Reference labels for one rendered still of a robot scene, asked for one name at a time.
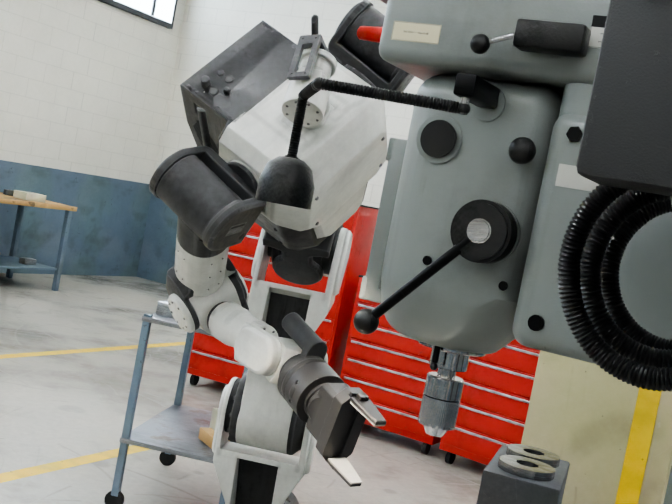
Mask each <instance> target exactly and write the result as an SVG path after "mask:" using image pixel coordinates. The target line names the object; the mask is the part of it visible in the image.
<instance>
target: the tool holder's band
mask: <svg viewBox="0 0 672 504"><path fill-rule="evenodd" d="M426 381H427V382H429V383H432V384H435V385H438V386H442V387H447V388H453V389H462V388H463V386H464V380H463V379H462V378H460V377H457V376H455V378H446V377H442V376H439V375H438V374H437V372H429V373H427V377H426Z"/></svg>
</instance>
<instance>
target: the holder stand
mask: <svg viewBox="0 0 672 504"><path fill-rule="evenodd" d="M569 465H570V463H569V462H568V461H564V460H560V457H559V456H558V455H556V454H555V453H552V452H550V451H547V450H545V449H541V448H538V447H534V446H529V445H523V444H509V445H507V446H506V445H502V446H501V448H500V449H499V450H498V452H497V453H496V454H495V456H494V457H493V458H492V460H491V461H490V462H489V464H488V465H487V466H486V468H485V469H484V471H483V473H482V478H481V483H480V488H479V493H478V498H477V502H476V504H562V499H563V494H564V489H565V485H566V480H567V475H568V470H569Z"/></svg>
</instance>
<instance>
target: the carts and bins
mask: <svg viewBox="0 0 672 504"><path fill-rule="evenodd" d="M141 321H142V327H141V332H140V338H139V343H138V349H137V354H136V360H135V365H134V371H133V376H132V381H131V387H130V392H129V398H128V403H127V409H126V414H125V420H124V425H123V431H122V436H121V437H120V440H119V442H120V447H119V452H118V458H117V463H116V469H115V474H114V480H113V485H112V490H111V491H109V492H108V493H107V494H106V496H105V498H104V502H105V504H123V503H124V495H123V493H122V492H121V486H122V481H123V475H124V470H125V464H126V459H127V453H128V448H129V444H130V445H134V446H139V447H143V448H148V449H152V450H156V451H161V453H160V456H159V460H160V462H161V463H162V464H163V465H165V466H169V465H172V464H173V463H174V462H175V460H176V455H178V456H182V457H187V458H191V459H195V460H200V461H204V462H209V463H213V456H214V453H213V451H212V443H213V437H214V431H215V425H216V420H217V414H218V408H213V411H208V410H203V409H199V408H194V407H190V406H185V405H181V404H182V398H183V393H184V387H185V382H186V377H187V371H188V366H189V361H190V355H191V350H192V345H193V339H194V334H195V332H196V333H201V334H206V335H210V336H213V335H211V334H209V333H207V332H206V331H204V330H203V329H201V328H200V327H199V328H198V329H197V330H195V331H193V332H192V333H189V332H187V336H186V342H185V347H184V352H183V358H182V363H181V368H180V374H179V379H178V385H177V390H176V395H175V401H174V404H173V405H171V406H170V407H168V408H167V409H165V410H163V411H162V412H160V413H159V414H157V415H155V416H154V417H152V418H151V419H149V420H147V421H146V422H144V423H143V424H141V425H139V426H138V427H136V428H135V429H133V430H132V426H133V421H134V415H135V410H136V404H137V399H138V393H139V388H140V383H141V377H142V372H143V366H144V361H145V355H146V350H147V344H148V339H149V334H150V328H151V323H154V324H159V325H163V326H168V327H173V328H178V329H182V328H181V327H180V326H179V325H178V324H177V322H176V321H175V319H174V317H173V316H172V314H171V311H170V309H169V306H168V300H167V301H158V304H157V309H156V313H152V314H147V313H145V314H144V316H142V320H141ZM182 330H183V329H182ZM213 464H214V463H213Z"/></svg>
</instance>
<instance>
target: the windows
mask: <svg viewBox="0 0 672 504"><path fill-rule="evenodd" d="M98 1H101V2H103V3H106V4H108V5H111V6H113V7H116V8H118V9H121V10H123V11H126V12H128V13H131V14H133V15H136V16H138V17H141V18H143V19H146V20H148V21H151V22H153V23H156V24H158V25H161V26H163V27H166V28H168V29H173V24H174V18H175V13H176V7H177V2H178V0H98Z"/></svg>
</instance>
